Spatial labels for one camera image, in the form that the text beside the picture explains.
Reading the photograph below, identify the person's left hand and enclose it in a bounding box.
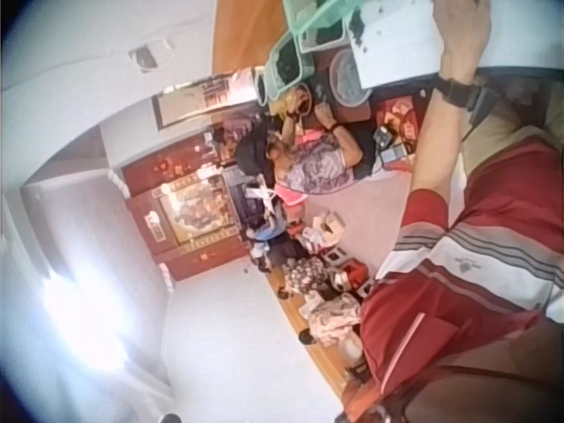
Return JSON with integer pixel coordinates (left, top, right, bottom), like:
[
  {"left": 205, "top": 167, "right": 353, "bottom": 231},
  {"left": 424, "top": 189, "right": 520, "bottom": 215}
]
[{"left": 429, "top": 0, "right": 493, "bottom": 83}]

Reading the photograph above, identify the white board with dark bits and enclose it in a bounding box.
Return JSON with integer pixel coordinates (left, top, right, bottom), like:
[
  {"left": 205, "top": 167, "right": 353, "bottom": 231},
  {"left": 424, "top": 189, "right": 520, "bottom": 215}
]
[{"left": 345, "top": 0, "right": 446, "bottom": 89}]

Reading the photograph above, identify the black wrist band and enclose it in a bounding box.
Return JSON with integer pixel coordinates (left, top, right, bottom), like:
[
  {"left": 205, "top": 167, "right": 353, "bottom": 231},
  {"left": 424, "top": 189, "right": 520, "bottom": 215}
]
[{"left": 434, "top": 72, "right": 497, "bottom": 127}]

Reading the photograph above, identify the red patterned bag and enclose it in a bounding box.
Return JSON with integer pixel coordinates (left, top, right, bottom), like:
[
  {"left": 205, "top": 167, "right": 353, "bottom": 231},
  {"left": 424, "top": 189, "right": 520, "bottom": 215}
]
[{"left": 374, "top": 95, "right": 425, "bottom": 171}]

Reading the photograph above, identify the round bowl with dark contents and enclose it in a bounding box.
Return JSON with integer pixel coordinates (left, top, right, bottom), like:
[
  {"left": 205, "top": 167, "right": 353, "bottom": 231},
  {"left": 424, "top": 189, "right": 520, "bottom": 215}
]
[{"left": 328, "top": 48, "right": 376, "bottom": 108}]

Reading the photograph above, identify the small black device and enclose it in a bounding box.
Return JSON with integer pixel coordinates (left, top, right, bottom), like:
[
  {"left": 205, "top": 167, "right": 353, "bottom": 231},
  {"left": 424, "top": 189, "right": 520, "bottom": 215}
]
[{"left": 373, "top": 124, "right": 398, "bottom": 149}]

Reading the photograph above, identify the phone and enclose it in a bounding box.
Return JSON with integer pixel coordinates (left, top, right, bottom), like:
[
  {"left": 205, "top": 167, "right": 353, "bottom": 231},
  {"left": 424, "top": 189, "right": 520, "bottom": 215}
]
[{"left": 381, "top": 147, "right": 410, "bottom": 167}]

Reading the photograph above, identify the small green plastic basket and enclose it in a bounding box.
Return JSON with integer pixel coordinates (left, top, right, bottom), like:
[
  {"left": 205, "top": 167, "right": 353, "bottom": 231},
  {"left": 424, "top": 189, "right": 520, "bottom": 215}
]
[{"left": 297, "top": 17, "right": 350, "bottom": 55}]

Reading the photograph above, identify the large green plastic basket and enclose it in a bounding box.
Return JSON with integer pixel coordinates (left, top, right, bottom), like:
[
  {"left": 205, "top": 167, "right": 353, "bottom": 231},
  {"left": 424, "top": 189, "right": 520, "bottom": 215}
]
[{"left": 281, "top": 0, "right": 365, "bottom": 40}]

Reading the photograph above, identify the green basket with dark contents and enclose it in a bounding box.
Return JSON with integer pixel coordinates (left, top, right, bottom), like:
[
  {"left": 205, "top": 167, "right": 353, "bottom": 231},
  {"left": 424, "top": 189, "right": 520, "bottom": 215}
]
[{"left": 263, "top": 38, "right": 312, "bottom": 101}]

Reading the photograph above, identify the small dark round container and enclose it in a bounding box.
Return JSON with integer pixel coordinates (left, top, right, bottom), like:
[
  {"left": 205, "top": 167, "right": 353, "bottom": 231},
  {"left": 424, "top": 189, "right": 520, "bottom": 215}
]
[{"left": 254, "top": 69, "right": 271, "bottom": 108}]

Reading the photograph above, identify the heap of bags and boxes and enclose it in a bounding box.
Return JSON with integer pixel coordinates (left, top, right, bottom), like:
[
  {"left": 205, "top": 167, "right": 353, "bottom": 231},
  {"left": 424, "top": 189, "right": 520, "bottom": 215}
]
[{"left": 245, "top": 175, "right": 376, "bottom": 384}]

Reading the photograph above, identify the red wooden cabinet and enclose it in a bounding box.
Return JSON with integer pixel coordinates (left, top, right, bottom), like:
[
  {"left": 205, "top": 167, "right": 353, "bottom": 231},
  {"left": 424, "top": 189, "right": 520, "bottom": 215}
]
[{"left": 119, "top": 130, "right": 249, "bottom": 283}]

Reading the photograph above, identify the grey wall fixture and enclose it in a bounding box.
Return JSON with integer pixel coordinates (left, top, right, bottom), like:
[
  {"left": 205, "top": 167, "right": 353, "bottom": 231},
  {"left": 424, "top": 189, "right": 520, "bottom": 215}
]
[{"left": 127, "top": 38, "right": 172, "bottom": 75}]

